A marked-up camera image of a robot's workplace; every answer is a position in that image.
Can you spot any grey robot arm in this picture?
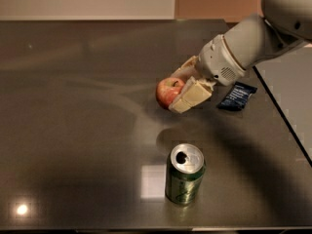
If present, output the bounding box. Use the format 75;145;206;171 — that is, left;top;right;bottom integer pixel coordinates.
169;0;312;113

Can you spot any red apple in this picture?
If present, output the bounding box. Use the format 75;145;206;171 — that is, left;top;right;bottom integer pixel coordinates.
156;77;185;109

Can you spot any dark blue snack packet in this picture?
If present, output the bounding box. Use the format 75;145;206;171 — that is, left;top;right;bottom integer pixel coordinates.
217;82;257;111

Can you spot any green soda can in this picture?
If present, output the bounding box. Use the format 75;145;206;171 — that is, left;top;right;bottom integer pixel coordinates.
165;143;206;205

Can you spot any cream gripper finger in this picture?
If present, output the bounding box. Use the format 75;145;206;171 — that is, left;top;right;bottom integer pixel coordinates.
169;77;215;113
171;56;199;82

